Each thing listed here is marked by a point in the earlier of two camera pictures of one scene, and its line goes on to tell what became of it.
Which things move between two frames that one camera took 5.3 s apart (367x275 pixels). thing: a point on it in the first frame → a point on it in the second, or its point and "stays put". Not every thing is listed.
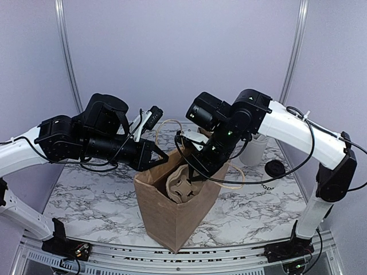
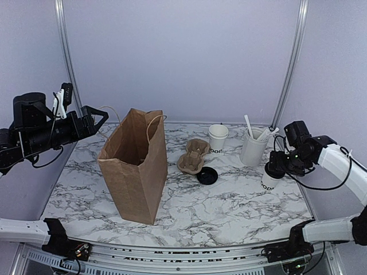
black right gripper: x=205 y=166 → x=278 y=154
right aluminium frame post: x=296 y=46 stays put
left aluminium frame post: x=60 y=11 stays put
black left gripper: x=142 y=160 → x=88 y=128
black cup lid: x=274 y=168 stays put
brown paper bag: x=176 y=225 → x=135 y=164
